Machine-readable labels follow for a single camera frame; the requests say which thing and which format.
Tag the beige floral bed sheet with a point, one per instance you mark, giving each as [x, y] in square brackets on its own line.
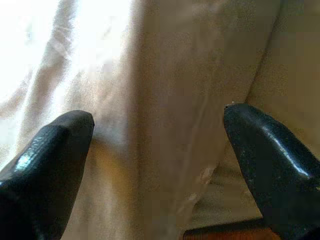
[175, 100]

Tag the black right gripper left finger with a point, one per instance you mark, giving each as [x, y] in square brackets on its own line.
[42, 175]

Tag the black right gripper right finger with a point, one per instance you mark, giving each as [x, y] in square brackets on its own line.
[275, 175]

